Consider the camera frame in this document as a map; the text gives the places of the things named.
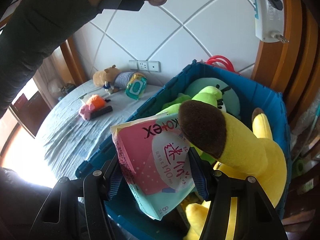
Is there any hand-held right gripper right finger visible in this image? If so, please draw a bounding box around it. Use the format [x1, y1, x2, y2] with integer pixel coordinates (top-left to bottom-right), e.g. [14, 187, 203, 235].
[187, 146, 288, 240]

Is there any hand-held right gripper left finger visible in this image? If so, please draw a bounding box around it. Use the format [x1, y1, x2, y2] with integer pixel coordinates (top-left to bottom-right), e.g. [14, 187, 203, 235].
[29, 159, 125, 240]

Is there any white plug adapter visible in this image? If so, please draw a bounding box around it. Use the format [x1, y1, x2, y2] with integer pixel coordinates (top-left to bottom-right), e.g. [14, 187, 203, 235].
[254, 0, 290, 44]

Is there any pink and teal pad packet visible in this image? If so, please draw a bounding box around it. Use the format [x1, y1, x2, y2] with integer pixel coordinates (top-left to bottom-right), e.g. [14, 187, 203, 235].
[111, 112, 198, 221]

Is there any yellow plush toy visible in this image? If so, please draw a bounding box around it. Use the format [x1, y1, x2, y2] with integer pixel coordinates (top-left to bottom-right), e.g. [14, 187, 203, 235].
[179, 100, 288, 240]

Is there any green frog plush toy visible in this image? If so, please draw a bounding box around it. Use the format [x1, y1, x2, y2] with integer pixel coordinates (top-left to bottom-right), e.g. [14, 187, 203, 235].
[160, 86, 225, 160]

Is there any blue plastic crate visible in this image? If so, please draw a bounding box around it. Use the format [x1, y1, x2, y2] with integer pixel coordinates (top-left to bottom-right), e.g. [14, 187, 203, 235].
[75, 61, 292, 240]

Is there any person's left forearm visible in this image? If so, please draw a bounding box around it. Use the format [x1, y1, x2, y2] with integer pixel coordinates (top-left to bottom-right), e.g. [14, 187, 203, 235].
[0, 0, 100, 118]

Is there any pink pig plush toy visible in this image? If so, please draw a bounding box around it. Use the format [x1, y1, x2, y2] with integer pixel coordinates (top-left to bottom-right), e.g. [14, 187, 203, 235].
[79, 94, 111, 121]

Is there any brown capybara plush striped shirt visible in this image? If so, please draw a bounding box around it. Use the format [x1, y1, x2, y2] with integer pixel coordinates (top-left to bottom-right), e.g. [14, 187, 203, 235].
[93, 65, 144, 93]

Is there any green wet wipes packet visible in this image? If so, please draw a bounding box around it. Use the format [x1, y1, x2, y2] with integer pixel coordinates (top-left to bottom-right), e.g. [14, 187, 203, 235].
[125, 77, 148, 100]

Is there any teal plush toy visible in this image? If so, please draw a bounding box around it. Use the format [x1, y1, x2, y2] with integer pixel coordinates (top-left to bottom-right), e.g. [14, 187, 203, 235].
[184, 78, 242, 119]

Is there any white plastic bag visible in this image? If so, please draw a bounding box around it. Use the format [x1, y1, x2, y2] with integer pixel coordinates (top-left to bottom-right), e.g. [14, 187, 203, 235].
[47, 79, 63, 99]

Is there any dark box with string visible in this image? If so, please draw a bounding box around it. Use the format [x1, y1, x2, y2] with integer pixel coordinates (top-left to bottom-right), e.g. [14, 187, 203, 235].
[60, 84, 75, 95]

